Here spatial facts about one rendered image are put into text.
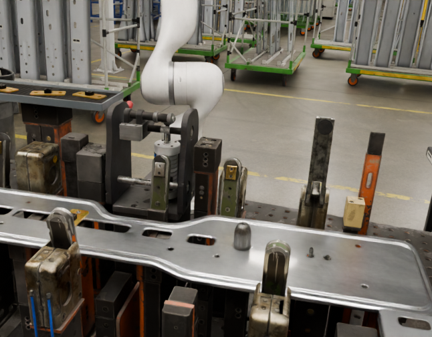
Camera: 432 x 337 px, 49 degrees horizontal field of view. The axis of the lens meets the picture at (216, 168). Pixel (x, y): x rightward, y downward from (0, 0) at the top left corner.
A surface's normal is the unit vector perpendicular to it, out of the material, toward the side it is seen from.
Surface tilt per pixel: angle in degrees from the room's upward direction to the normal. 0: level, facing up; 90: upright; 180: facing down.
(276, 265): 102
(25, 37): 86
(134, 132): 90
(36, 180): 90
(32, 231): 0
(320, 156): 81
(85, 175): 90
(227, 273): 0
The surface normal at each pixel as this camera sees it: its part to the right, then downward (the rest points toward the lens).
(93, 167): -0.20, 0.36
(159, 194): -0.18, 0.16
